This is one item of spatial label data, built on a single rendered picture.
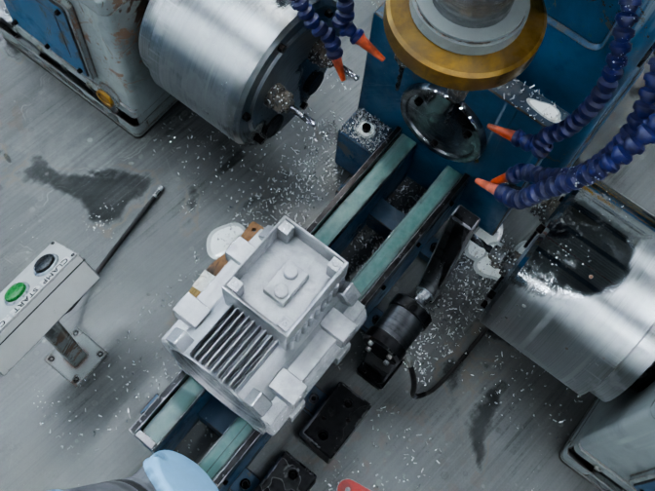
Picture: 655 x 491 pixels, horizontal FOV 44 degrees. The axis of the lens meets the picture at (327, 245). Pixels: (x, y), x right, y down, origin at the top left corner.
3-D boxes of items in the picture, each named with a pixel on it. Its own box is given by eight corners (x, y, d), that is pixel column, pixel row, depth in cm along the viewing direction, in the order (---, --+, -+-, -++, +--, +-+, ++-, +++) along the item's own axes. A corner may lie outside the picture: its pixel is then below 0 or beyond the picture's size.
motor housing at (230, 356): (259, 259, 122) (256, 205, 104) (362, 336, 118) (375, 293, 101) (169, 361, 115) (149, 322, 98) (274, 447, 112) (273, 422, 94)
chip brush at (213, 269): (247, 217, 138) (246, 215, 137) (271, 233, 137) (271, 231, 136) (172, 314, 130) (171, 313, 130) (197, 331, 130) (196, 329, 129)
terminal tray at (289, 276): (282, 236, 107) (283, 212, 100) (346, 283, 105) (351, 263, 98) (222, 303, 103) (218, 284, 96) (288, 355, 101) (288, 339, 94)
